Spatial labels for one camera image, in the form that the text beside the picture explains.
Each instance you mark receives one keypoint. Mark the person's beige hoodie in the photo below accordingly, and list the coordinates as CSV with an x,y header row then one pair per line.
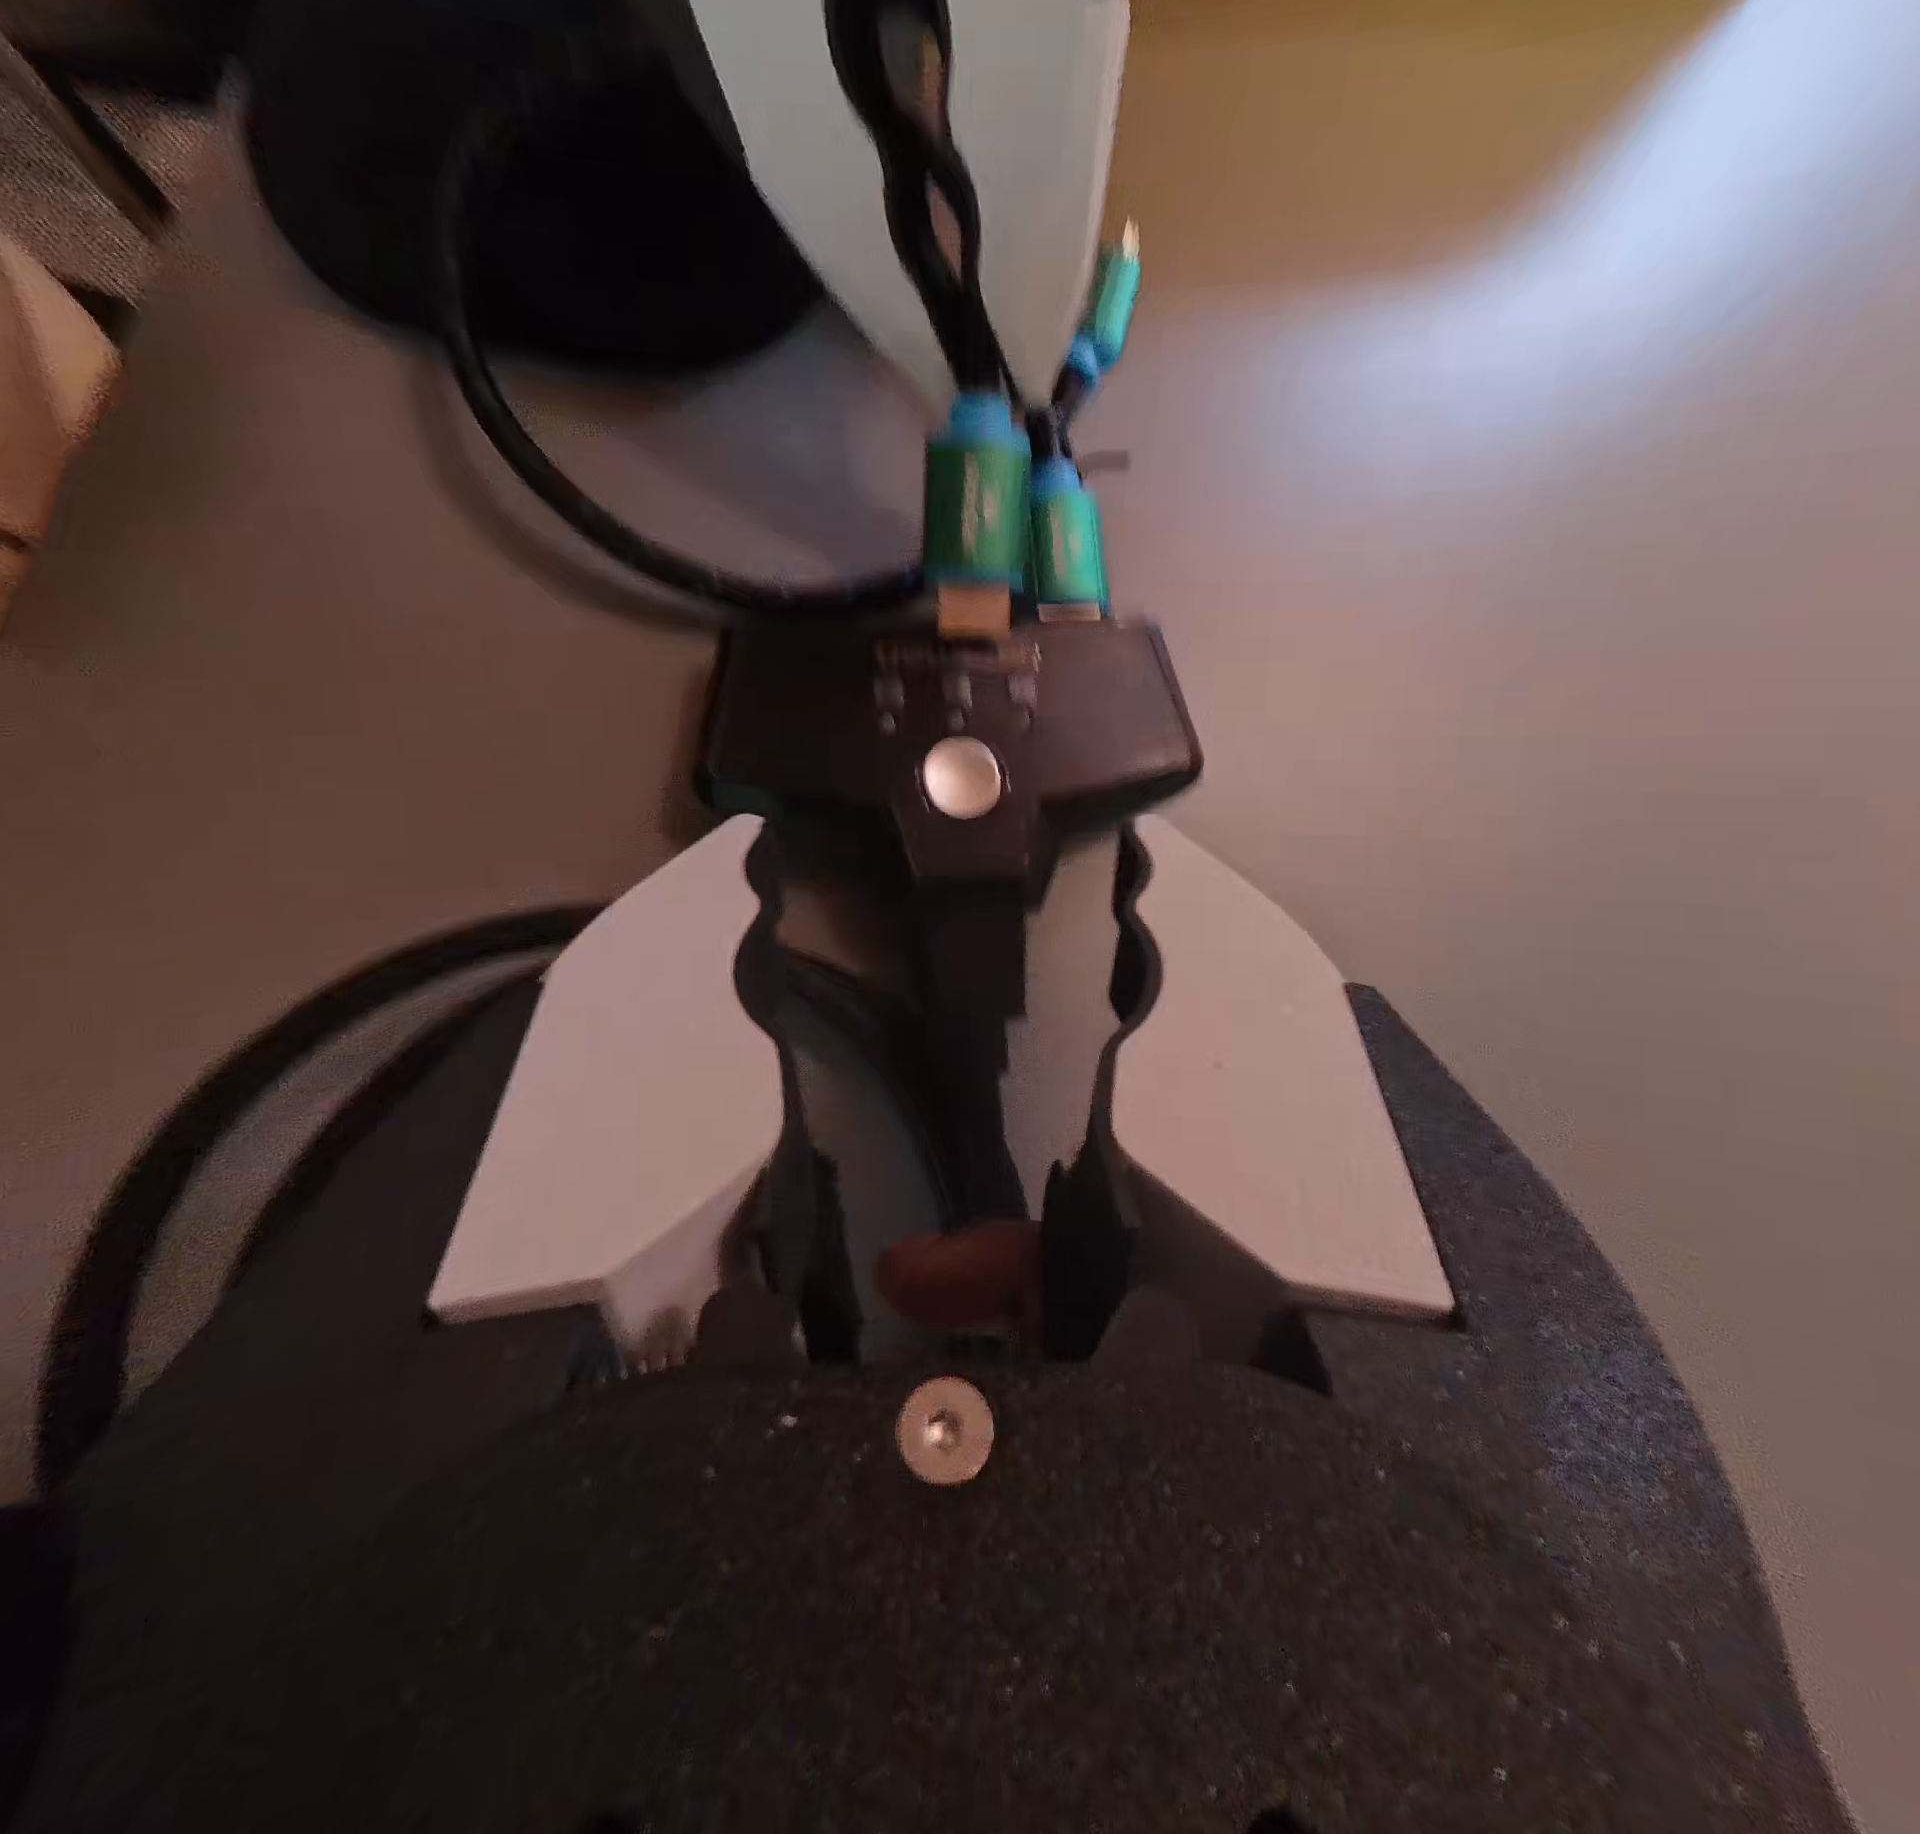
x,y
46,365

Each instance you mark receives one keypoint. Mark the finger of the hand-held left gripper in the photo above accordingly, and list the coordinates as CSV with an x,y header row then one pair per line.
x,y
781,96
1050,141

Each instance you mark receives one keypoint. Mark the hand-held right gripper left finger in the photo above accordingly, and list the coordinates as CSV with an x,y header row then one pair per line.
x,y
616,1115

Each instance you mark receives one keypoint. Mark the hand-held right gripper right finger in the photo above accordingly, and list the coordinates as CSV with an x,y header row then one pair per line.
x,y
1275,1115

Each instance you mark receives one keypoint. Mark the black quilted wrist rest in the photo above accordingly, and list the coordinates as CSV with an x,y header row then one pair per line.
x,y
600,216

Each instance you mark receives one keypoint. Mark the black video switch box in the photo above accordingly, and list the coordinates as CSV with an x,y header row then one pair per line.
x,y
841,725

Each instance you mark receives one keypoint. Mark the person's right hand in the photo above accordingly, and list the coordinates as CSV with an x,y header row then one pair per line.
x,y
960,1271

